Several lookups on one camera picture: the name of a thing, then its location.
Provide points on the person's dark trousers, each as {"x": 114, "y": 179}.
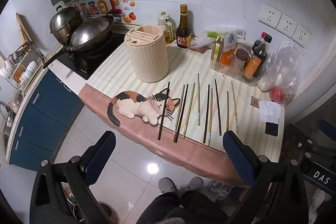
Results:
{"x": 181, "y": 209}

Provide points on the wooden cutting board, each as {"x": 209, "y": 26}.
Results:
{"x": 22, "y": 28}

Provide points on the white wall socket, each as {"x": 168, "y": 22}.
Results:
{"x": 287, "y": 25}
{"x": 270, "y": 16}
{"x": 301, "y": 35}

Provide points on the black phone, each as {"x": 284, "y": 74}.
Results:
{"x": 272, "y": 129}

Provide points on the brown card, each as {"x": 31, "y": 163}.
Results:
{"x": 256, "y": 101}

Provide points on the beige ribbed utensil holder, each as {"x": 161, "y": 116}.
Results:
{"x": 147, "y": 58}

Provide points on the white paper tissue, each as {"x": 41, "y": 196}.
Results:
{"x": 269, "y": 111}

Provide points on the brown cylinder jar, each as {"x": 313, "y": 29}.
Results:
{"x": 241, "y": 60}

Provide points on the grey shoe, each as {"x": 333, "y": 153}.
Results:
{"x": 194, "y": 183}
{"x": 168, "y": 185}

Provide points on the colourful wall stickers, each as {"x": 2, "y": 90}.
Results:
{"x": 102, "y": 5}

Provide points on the red-capped sauce bottle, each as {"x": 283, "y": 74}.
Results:
{"x": 263, "y": 41}

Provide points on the yellow-green packet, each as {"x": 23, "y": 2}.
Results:
{"x": 217, "y": 50}

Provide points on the crumpled clear plastic bag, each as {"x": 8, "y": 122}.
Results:
{"x": 203, "y": 41}

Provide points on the stack of white bowls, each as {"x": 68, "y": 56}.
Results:
{"x": 29, "y": 70}

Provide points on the black cooktop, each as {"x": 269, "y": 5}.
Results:
{"x": 84, "y": 67}

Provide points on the steel sink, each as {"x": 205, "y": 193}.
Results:
{"x": 6, "y": 124}

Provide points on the patterned slipper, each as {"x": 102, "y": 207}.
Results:
{"x": 220, "y": 189}

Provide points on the striped cat-print table mat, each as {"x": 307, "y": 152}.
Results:
{"x": 183, "y": 66}

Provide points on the orange and white packet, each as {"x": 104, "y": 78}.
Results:
{"x": 229, "y": 53}

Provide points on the red plastic bag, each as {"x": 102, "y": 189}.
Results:
{"x": 277, "y": 95}

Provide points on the steel steamer pot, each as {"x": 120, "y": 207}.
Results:
{"x": 64, "y": 23}

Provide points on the clear plastic organizer box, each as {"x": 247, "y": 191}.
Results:
{"x": 231, "y": 70}

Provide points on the dark wooden chopstick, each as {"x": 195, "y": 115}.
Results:
{"x": 218, "y": 107}
{"x": 182, "y": 113}
{"x": 163, "y": 111}
{"x": 206, "y": 113}

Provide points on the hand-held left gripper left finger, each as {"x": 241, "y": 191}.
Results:
{"x": 101, "y": 153}

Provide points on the steel wok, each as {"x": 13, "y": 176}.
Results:
{"x": 89, "y": 32}

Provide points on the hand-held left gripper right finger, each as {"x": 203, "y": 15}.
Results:
{"x": 236, "y": 155}

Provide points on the clear oil dispenser bottle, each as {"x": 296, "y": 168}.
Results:
{"x": 168, "y": 35}

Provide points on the dark sauce bottle brown cap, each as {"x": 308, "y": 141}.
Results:
{"x": 183, "y": 35}

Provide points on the metal dish rack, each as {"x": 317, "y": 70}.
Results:
{"x": 18, "y": 69}

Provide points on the dark bottle orange label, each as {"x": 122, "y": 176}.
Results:
{"x": 254, "y": 64}

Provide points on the plastic bag of white powder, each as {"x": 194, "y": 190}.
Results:
{"x": 269, "y": 81}

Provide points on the green-capped tube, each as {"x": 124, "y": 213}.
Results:
{"x": 214, "y": 35}

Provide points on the blue kitchen cabinet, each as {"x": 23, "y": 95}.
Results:
{"x": 47, "y": 119}

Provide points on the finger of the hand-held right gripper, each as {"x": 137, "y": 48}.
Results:
{"x": 299, "y": 136}
{"x": 326, "y": 126}

